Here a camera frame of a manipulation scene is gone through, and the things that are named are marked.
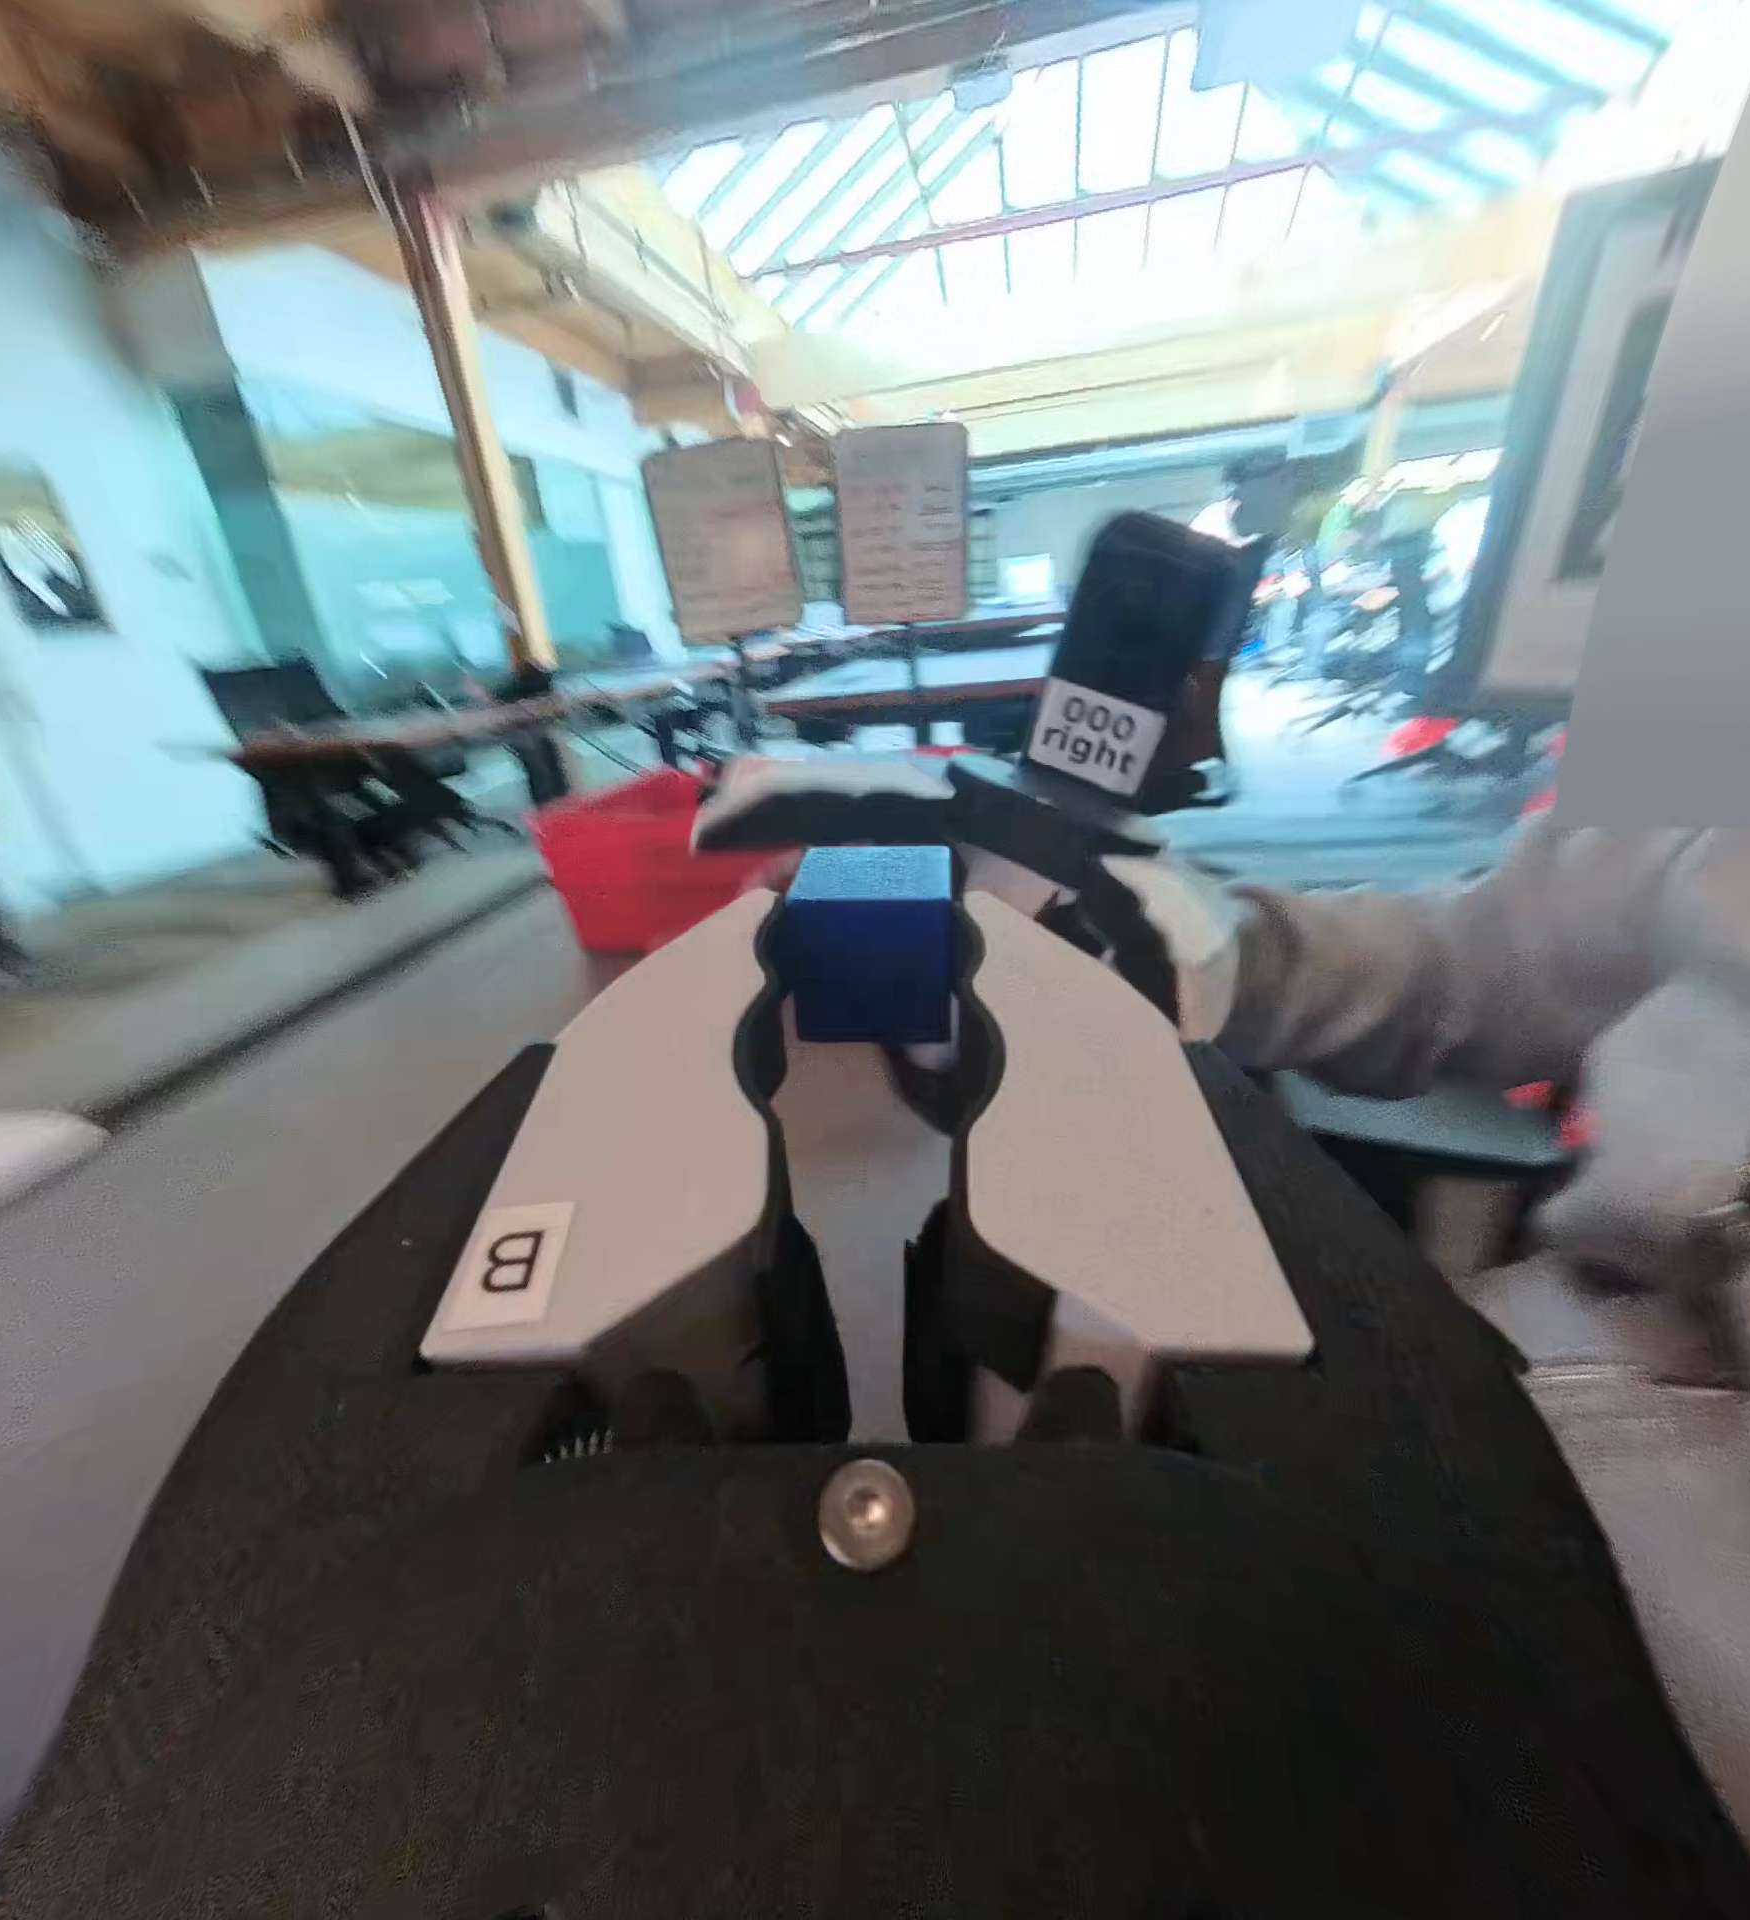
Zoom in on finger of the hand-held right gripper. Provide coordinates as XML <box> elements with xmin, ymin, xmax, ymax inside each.
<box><xmin>689</xmin><ymin>752</ymin><xmax>970</xmax><ymax>859</ymax></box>

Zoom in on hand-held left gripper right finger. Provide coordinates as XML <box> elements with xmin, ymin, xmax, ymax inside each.
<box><xmin>950</xmin><ymin>898</ymin><xmax>1318</xmax><ymax>1434</ymax></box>

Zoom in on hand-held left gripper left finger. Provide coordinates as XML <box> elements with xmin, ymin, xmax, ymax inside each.
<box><xmin>417</xmin><ymin>887</ymin><xmax>787</xmax><ymax>1369</ymax></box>

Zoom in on blue cube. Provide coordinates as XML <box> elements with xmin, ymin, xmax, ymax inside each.
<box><xmin>784</xmin><ymin>843</ymin><xmax>959</xmax><ymax>1046</ymax></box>

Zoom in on person's right forearm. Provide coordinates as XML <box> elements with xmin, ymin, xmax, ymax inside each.
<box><xmin>1205</xmin><ymin>823</ymin><xmax>1750</xmax><ymax>1103</ymax></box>

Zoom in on red plastic basket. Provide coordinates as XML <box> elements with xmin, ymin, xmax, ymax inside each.
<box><xmin>527</xmin><ymin>764</ymin><xmax>804</xmax><ymax>960</ymax></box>

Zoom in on whiteboard on stand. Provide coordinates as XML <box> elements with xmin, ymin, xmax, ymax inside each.
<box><xmin>830</xmin><ymin>419</ymin><xmax>974</xmax><ymax>628</ymax></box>
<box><xmin>639</xmin><ymin>435</ymin><xmax>809</xmax><ymax>649</ymax></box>

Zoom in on black chair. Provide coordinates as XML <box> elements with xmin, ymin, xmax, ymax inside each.
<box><xmin>197</xmin><ymin>649</ymin><xmax>494</xmax><ymax>902</ymax></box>

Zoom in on person's grey hoodie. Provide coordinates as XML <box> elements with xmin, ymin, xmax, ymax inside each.
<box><xmin>1467</xmin><ymin>960</ymin><xmax>1750</xmax><ymax>1920</ymax></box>

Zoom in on wooden post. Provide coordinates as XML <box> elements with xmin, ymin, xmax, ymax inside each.
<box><xmin>388</xmin><ymin>172</ymin><xmax>564</xmax><ymax>678</ymax></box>

